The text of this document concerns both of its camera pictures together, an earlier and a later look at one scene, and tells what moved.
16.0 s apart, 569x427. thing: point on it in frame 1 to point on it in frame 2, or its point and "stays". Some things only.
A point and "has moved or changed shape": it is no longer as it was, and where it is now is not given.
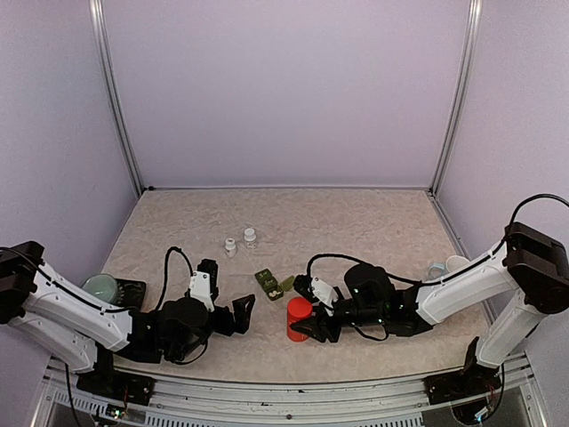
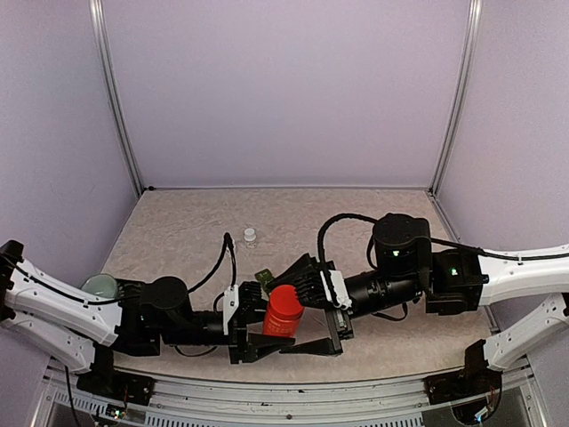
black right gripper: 319,326 to 307,271
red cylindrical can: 299,309 has moved or changed shape
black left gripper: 242,318 to 237,332
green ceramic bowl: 101,286 stays
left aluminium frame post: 112,90 stays
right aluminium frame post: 461,94 stays
